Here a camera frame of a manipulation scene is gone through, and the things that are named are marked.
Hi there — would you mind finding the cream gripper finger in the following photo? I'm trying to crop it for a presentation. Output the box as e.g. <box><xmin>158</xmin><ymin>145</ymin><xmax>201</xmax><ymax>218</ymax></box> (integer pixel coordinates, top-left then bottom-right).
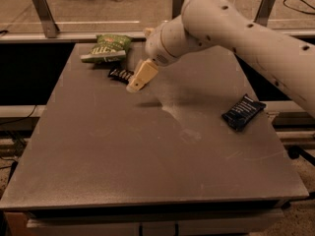
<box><xmin>126</xmin><ymin>59</ymin><xmax>158</xmax><ymax>92</ymax></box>

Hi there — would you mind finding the black rxbar chocolate bar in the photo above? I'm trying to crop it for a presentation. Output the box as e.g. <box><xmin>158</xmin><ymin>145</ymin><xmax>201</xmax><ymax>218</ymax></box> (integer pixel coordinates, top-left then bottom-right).
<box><xmin>108</xmin><ymin>67</ymin><xmax>134</xmax><ymax>85</ymax></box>

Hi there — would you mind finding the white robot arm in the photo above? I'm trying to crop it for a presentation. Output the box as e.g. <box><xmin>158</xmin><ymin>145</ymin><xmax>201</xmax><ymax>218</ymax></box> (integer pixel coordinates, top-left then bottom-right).
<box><xmin>127</xmin><ymin>0</ymin><xmax>315</xmax><ymax>117</ymax></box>

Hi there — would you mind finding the green jalapeno chip bag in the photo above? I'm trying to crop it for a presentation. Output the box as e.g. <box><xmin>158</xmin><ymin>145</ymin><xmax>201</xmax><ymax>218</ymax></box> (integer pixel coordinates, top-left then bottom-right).
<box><xmin>80</xmin><ymin>34</ymin><xmax>132</xmax><ymax>64</ymax></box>

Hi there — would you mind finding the blue rxbar wrapper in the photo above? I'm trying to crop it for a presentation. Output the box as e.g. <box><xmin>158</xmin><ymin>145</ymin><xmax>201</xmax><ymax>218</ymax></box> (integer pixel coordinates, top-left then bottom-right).
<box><xmin>221</xmin><ymin>94</ymin><xmax>266</xmax><ymax>132</ymax></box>

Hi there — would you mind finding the middle metal bracket post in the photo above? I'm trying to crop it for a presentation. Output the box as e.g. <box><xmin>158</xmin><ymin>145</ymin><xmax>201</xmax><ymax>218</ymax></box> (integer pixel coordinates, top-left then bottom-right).
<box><xmin>171</xmin><ymin>0</ymin><xmax>184</xmax><ymax>18</ymax></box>

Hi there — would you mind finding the metal bracket post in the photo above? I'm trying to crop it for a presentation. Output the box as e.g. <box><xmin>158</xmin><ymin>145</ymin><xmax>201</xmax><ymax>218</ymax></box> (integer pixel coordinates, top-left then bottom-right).
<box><xmin>171</xmin><ymin>0</ymin><xmax>184</xmax><ymax>18</ymax></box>
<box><xmin>254</xmin><ymin>0</ymin><xmax>276</xmax><ymax>27</ymax></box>
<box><xmin>32</xmin><ymin>0</ymin><xmax>60</xmax><ymax>38</ymax></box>

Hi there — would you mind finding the left metal bracket post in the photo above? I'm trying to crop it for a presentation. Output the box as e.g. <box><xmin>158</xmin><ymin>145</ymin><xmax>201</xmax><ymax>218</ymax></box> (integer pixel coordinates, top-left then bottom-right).
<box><xmin>32</xmin><ymin>0</ymin><xmax>60</xmax><ymax>38</ymax></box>

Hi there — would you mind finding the black cable left side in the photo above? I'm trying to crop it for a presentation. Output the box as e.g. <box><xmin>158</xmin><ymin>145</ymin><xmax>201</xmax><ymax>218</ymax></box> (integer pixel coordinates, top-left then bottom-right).
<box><xmin>0</xmin><ymin>104</ymin><xmax>37</xmax><ymax>126</ymax></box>

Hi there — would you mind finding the right metal bracket post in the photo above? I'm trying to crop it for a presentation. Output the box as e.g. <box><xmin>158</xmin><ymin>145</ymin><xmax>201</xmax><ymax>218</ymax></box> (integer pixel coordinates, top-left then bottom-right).
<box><xmin>254</xmin><ymin>0</ymin><xmax>276</xmax><ymax>27</ymax></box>

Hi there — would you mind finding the metal rail behind table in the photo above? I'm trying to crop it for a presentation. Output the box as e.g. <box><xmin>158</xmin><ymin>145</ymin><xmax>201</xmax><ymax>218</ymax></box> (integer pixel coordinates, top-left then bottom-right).
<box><xmin>0</xmin><ymin>29</ymin><xmax>315</xmax><ymax>43</ymax></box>

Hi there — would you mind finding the black floor cable top right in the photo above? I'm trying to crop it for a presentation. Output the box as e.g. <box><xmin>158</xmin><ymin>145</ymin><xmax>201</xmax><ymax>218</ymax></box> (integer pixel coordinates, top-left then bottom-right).
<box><xmin>279</xmin><ymin>0</ymin><xmax>315</xmax><ymax>17</ymax></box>

